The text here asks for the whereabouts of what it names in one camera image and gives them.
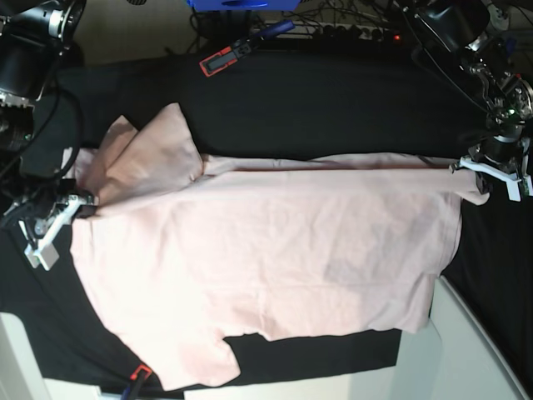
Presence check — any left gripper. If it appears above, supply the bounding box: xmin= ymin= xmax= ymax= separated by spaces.
xmin=450 ymin=135 xmax=531 ymax=195

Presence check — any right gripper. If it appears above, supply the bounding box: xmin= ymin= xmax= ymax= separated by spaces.
xmin=2 ymin=178 xmax=98 ymax=249

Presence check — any pink T-shirt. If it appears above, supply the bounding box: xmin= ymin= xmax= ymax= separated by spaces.
xmin=71 ymin=103 xmax=487 ymax=391

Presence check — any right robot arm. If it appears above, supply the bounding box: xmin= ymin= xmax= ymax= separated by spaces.
xmin=1 ymin=1 xmax=95 ymax=255

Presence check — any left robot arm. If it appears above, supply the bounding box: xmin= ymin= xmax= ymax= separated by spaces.
xmin=398 ymin=1 xmax=532 ymax=202

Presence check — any black table cloth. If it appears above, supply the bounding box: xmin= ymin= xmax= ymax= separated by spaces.
xmin=1 ymin=52 xmax=532 ymax=392

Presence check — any bottom orange blue clamp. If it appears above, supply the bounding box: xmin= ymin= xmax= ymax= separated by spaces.
xmin=120 ymin=364 xmax=152 ymax=400

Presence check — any orange blue clamp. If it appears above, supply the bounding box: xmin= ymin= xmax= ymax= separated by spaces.
xmin=199 ymin=20 xmax=295 ymax=78
xmin=120 ymin=364 xmax=152 ymax=400

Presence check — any top orange blue clamp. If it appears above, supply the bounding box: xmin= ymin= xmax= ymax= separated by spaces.
xmin=199 ymin=20 xmax=295 ymax=78

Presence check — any blue box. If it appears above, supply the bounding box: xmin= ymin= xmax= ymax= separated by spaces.
xmin=187 ymin=0 xmax=301 ymax=12

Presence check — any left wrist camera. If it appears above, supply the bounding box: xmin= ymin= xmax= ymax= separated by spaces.
xmin=506 ymin=175 xmax=532 ymax=202

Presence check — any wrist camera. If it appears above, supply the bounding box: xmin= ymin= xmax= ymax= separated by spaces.
xmin=506 ymin=175 xmax=532 ymax=202
xmin=24 ymin=244 xmax=59 ymax=271

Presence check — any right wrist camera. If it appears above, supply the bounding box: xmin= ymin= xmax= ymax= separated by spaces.
xmin=24 ymin=244 xmax=59 ymax=271

